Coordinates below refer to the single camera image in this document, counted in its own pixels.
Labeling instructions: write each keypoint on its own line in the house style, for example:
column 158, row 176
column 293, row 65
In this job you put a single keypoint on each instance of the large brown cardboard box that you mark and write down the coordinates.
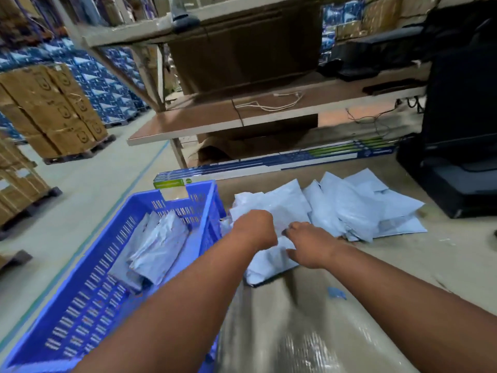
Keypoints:
column 248, row 50

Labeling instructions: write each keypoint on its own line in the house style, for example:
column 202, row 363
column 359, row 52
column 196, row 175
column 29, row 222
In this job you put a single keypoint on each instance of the person's right hand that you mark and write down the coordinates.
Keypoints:
column 312, row 246

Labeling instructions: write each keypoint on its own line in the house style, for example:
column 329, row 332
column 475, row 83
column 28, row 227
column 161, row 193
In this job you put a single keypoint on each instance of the stack of long blue-white boxes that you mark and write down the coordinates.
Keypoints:
column 271, row 161

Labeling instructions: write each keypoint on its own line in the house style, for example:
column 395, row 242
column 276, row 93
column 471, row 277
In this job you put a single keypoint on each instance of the flat grey mailer pouch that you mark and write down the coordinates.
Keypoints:
column 126, row 258

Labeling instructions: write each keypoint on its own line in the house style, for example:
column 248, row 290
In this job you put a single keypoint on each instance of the large black printer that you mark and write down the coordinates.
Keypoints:
column 462, row 124

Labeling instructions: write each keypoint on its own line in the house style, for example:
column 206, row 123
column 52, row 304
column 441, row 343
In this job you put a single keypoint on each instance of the person's left hand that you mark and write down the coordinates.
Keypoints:
column 256, row 229

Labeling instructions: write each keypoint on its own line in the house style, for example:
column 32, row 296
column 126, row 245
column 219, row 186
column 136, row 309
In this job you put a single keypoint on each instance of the person's right forearm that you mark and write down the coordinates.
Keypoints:
column 407, row 310

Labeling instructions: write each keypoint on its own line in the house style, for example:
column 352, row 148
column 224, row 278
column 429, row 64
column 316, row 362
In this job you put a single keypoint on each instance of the person's right fingers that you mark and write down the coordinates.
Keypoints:
column 290, row 230

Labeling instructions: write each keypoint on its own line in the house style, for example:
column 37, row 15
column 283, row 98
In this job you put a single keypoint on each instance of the flat black slab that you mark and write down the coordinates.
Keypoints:
column 392, row 87

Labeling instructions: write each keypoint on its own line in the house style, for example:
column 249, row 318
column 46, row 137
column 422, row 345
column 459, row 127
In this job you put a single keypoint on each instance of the person's left forearm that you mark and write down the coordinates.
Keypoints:
column 186, row 306

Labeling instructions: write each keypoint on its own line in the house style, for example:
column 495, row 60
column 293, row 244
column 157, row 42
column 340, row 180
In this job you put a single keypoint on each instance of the blue plastic crate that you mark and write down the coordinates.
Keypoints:
column 77, row 306

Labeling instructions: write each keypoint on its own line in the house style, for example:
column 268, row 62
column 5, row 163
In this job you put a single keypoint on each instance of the black barcode scanner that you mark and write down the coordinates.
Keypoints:
column 184, row 19

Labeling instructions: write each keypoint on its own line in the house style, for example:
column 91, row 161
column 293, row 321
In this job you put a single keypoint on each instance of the dark wooden pallet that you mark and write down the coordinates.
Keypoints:
column 17, row 259
column 35, row 203
column 89, row 151

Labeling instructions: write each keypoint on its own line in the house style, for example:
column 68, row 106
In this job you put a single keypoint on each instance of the stack of plain brown cartons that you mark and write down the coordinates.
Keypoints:
column 19, row 182

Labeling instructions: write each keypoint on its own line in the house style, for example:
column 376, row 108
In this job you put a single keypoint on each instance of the grey mailer bag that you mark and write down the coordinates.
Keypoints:
column 285, row 207

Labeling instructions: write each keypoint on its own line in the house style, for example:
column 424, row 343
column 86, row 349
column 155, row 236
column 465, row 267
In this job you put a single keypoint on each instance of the small blue paper scrap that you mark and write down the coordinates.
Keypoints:
column 336, row 293

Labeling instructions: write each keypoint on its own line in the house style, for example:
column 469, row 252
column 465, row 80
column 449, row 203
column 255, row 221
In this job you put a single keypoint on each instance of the stack of printed brown cartons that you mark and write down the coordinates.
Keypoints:
column 50, row 108

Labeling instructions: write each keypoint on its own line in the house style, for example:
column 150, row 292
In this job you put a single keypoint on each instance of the black desktop device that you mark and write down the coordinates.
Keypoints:
column 372, row 54

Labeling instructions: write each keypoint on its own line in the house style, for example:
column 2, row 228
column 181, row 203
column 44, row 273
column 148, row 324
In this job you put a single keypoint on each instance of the wall of blue boxes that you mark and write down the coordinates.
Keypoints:
column 101, row 85

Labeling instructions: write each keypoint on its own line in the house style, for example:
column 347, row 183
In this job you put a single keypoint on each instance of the pile of grey mailer bags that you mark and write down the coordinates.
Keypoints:
column 361, row 213

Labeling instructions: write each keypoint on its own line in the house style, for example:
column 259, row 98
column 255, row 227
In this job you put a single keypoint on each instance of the stack of blue packages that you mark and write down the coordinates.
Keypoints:
column 337, row 19

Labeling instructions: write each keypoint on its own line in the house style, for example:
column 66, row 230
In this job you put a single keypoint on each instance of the wooden shelf rack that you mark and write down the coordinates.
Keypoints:
column 217, row 116

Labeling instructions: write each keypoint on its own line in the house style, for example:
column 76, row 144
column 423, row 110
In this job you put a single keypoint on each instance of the row of brown cardboard cartons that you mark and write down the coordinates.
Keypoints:
column 384, row 13

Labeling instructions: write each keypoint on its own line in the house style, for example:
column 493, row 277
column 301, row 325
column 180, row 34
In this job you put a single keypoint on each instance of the crumpled grey mailer pouch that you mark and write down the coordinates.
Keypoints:
column 161, row 250

